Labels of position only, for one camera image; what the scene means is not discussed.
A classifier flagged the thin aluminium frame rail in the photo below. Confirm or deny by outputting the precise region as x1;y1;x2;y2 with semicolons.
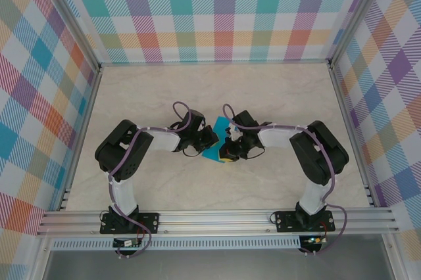
98;58;332;66
328;62;378;208
58;66;103;211

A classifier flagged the wide aluminium frame rail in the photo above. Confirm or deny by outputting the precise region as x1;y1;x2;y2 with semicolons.
36;206;401;237

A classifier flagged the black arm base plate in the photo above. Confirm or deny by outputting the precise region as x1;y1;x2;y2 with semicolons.
274;210;336;233
99;212;161;235

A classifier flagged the aluminium frame post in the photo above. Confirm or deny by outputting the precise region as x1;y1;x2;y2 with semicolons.
328;0;389;67
34;0;102;71

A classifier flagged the purple cable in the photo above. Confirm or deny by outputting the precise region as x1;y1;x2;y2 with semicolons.
105;101;192;260
222;103;349;256

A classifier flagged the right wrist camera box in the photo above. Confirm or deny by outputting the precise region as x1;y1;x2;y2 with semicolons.
226;122;241;140

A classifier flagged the slotted grey cable duct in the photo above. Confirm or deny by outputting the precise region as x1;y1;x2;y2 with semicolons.
51;235;302;250

